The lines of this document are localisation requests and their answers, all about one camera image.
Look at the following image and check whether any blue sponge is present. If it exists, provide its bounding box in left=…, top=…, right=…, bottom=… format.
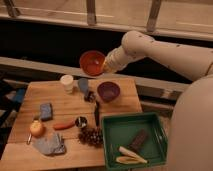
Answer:
left=40, top=103, right=53, bottom=121

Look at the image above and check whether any small silver utensil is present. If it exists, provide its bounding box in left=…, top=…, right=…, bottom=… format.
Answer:
left=26, top=133, right=32, bottom=145

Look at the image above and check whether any small black round tin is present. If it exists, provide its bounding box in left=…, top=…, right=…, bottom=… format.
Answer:
left=75, top=116, right=87, bottom=128

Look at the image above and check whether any red bowl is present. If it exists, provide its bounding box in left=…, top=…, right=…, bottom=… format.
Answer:
left=79, top=50, right=105, bottom=76

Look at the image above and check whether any grey-blue cloth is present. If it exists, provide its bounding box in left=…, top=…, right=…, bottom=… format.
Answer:
left=33, top=133, right=66, bottom=156

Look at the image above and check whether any bunch of dark grapes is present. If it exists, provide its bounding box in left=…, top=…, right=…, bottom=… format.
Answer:
left=78, top=127, right=103, bottom=148

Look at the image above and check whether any white cup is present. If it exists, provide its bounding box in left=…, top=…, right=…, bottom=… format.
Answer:
left=60, top=75, right=74, bottom=93

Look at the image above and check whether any purple bowl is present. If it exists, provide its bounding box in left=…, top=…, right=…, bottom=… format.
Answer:
left=97, top=81, right=120, bottom=102

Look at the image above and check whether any orange carrot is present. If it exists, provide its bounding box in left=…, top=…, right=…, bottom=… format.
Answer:
left=53, top=121, right=75, bottom=130

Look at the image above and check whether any yellow banana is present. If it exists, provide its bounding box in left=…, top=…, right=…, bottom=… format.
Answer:
left=116, top=156, right=139, bottom=164

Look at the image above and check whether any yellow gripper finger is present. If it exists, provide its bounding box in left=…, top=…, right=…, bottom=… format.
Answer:
left=102, top=61, right=108, bottom=73

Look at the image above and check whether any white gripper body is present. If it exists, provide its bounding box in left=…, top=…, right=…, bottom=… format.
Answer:
left=104, top=47, right=134, bottom=73

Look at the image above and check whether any black-handled knife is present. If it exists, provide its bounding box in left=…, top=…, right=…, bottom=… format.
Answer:
left=94, top=101, right=100, bottom=127

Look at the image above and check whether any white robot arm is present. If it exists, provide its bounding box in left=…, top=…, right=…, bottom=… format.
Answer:
left=103, top=31, right=213, bottom=171

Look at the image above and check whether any green plastic tray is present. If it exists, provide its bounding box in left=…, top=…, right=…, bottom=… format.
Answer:
left=101, top=112, right=167, bottom=171

